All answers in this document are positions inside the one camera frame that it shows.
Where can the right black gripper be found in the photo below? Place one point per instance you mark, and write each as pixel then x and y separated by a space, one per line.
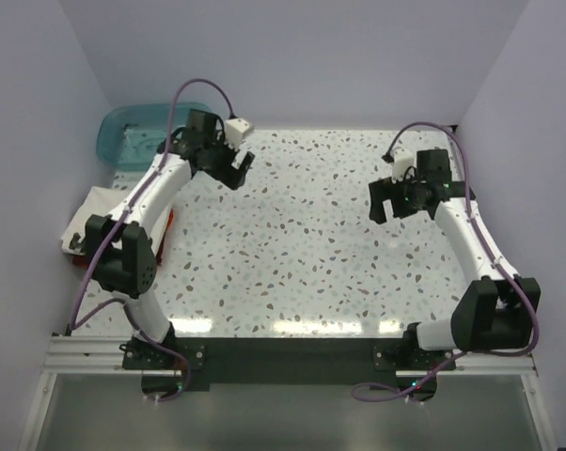
pixel 384 190

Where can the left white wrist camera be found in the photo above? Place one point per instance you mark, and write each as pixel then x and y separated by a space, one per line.
pixel 236 130

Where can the folded dark red shirt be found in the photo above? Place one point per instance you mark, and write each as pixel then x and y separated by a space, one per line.
pixel 80 261

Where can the teal plastic bin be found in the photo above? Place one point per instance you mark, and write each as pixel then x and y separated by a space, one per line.
pixel 129 136

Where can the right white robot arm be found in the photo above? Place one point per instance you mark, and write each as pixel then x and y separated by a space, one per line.
pixel 497 312

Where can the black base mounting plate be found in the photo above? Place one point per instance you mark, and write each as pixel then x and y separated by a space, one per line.
pixel 196 364

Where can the aluminium extrusion rail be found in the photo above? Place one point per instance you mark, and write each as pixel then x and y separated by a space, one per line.
pixel 100 355

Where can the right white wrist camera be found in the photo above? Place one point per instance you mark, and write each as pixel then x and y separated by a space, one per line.
pixel 402 163

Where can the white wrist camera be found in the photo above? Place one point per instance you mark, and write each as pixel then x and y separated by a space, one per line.
pixel 402 163
pixel 236 130

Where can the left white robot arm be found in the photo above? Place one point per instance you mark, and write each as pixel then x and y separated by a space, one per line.
pixel 118 245

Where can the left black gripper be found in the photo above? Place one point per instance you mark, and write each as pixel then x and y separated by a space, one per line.
pixel 228 175

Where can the white t shirt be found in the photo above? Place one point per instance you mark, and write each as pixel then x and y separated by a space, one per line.
pixel 101 209

